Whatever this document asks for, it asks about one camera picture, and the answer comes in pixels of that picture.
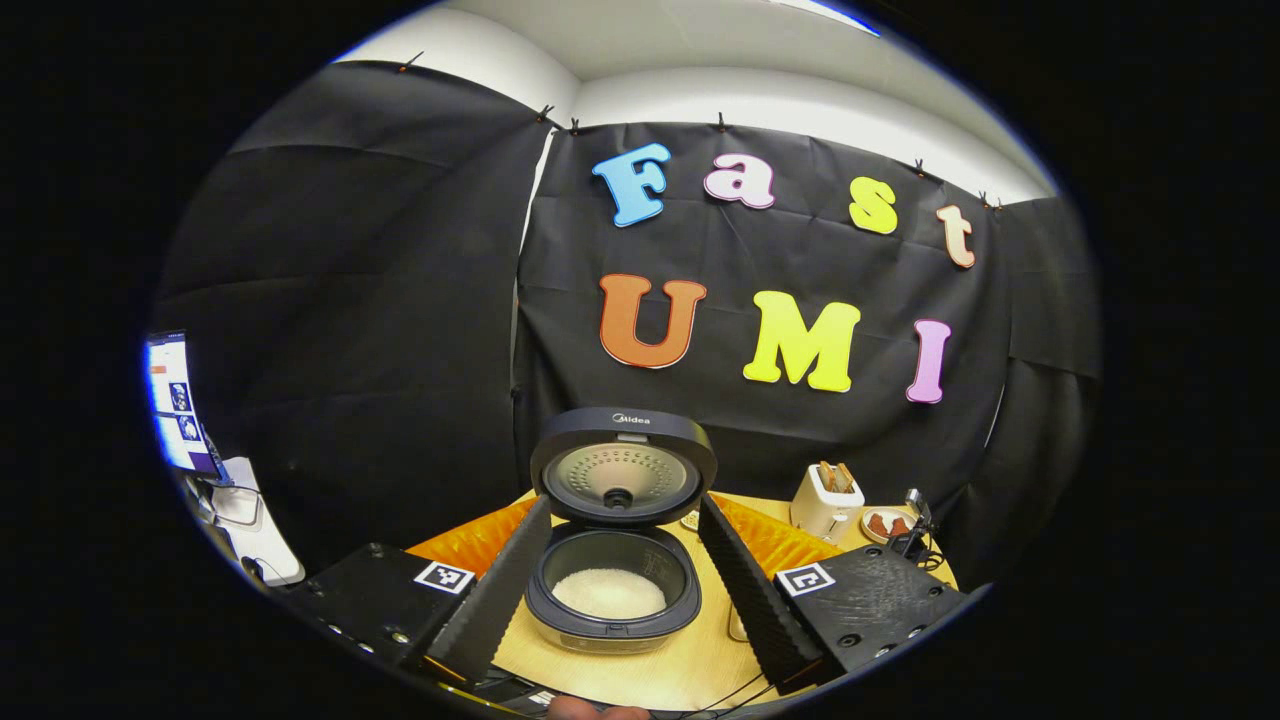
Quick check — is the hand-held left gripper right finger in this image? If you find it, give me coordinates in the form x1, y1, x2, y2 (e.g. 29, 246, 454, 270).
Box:
698, 493, 971, 698

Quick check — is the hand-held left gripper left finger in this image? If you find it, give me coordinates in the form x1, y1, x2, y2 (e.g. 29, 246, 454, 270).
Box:
272, 494, 554, 693

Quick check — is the dark grey rice cooker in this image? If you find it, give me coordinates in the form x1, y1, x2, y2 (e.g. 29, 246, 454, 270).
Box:
524, 406, 719, 656

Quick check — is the small white plate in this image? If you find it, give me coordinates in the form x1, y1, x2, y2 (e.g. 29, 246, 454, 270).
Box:
860, 507, 916, 546

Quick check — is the black box with white label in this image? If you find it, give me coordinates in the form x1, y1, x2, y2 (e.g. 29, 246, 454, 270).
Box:
480, 680, 561, 713

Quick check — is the white toaster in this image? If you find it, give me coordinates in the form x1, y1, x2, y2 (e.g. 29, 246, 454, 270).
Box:
788, 462, 866, 541

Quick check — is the white side desk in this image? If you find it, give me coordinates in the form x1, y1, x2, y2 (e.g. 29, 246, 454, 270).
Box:
180, 457, 306, 589

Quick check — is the clear plastic box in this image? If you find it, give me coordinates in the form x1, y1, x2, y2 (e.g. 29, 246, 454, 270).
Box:
210, 485, 263, 528

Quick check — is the black backdrop cloth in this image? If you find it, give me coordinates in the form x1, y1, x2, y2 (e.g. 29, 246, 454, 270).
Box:
150, 60, 1104, 591

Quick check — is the computer monitor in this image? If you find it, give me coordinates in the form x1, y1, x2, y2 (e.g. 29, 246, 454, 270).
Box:
145, 330, 226, 479

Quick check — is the black cable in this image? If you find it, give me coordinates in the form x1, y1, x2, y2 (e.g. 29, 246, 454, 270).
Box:
655, 672, 776, 716

